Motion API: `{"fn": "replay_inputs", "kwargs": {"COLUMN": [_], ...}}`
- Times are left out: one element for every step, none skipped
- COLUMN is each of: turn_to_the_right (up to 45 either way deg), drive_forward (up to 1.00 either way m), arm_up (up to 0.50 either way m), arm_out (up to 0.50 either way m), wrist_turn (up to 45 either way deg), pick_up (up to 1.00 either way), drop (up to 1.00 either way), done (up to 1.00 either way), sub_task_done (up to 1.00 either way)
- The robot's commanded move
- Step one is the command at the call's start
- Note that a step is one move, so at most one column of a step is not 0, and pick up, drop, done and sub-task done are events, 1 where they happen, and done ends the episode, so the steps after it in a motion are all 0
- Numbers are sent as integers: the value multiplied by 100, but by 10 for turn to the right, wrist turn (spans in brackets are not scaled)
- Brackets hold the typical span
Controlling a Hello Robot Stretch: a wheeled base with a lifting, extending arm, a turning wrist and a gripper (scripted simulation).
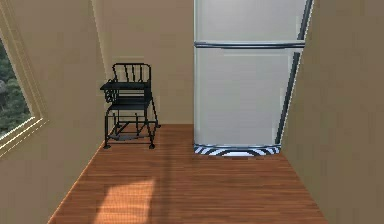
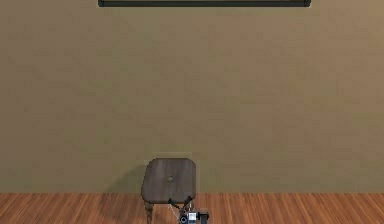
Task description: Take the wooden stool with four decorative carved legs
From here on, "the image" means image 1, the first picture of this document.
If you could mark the white fridge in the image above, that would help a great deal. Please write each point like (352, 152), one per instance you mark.
(240, 96)

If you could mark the black high chair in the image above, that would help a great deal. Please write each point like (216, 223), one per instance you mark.
(129, 104)

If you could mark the beige framed window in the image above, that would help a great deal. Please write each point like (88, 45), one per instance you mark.
(13, 100)

